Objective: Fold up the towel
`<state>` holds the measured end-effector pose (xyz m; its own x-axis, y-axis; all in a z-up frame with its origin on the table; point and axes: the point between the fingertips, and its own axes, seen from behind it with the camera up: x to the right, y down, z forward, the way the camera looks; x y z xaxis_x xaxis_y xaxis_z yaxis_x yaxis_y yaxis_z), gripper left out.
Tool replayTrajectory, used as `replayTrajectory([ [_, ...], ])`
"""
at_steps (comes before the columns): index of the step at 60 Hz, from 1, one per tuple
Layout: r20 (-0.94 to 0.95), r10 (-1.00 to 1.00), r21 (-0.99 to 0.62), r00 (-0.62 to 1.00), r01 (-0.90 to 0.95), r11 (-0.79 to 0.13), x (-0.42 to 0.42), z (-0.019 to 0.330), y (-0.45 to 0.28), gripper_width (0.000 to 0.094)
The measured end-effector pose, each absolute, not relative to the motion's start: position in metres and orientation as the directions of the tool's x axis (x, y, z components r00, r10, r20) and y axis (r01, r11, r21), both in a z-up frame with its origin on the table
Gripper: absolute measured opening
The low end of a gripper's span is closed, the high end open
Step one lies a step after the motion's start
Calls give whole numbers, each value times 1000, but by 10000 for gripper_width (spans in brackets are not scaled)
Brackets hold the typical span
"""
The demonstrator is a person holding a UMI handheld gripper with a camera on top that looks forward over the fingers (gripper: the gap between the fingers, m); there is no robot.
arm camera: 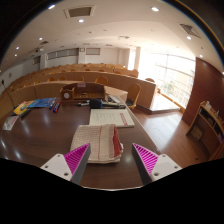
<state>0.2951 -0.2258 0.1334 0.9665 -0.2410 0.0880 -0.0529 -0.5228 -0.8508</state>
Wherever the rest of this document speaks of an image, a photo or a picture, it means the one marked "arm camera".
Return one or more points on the white paper sheet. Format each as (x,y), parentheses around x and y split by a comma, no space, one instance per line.
(10,122)

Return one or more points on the wooden desk organizer box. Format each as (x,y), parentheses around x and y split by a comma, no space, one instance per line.
(86,90)

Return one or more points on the white open book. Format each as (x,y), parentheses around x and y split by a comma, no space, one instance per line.
(108,117)

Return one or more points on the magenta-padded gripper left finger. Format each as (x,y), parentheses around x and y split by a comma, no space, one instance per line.
(58,166)

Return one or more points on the square ceiling air vent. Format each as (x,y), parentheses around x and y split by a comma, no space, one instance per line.
(190,30)
(79,11)

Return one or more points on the blue marker pen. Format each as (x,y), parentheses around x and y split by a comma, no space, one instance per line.
(54,106)
(51,105)

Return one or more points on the yellow booklet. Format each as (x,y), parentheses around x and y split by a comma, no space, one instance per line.
(21,108)

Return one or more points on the black gooseneck microphone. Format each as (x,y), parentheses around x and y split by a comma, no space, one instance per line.
(7,93)

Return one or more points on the recessed ceiling lights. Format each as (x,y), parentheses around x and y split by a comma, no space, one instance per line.
(155,9)

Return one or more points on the black whiteboard eraser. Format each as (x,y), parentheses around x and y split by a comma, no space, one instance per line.
(25,113)

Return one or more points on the printed paper stack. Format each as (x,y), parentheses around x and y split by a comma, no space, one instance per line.
(114,99)

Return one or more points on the wooden chair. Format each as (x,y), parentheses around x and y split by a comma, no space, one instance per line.
(133,91)

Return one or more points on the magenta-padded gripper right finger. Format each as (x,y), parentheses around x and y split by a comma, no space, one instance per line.
(163,166)

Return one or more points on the blue booklet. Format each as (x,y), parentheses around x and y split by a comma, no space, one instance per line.
(41,102)

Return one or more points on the wooden shelf unit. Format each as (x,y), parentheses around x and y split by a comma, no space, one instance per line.
(206,130)

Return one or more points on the large bright window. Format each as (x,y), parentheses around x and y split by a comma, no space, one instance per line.
(166,76)

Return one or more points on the beige towel with red stripes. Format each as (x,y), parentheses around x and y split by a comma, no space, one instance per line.
(96,141)

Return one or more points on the black marker pen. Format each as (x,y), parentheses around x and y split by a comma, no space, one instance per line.
(82,104)

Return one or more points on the rows of wooden auditorium seats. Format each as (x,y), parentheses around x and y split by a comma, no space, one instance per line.
(50,87)

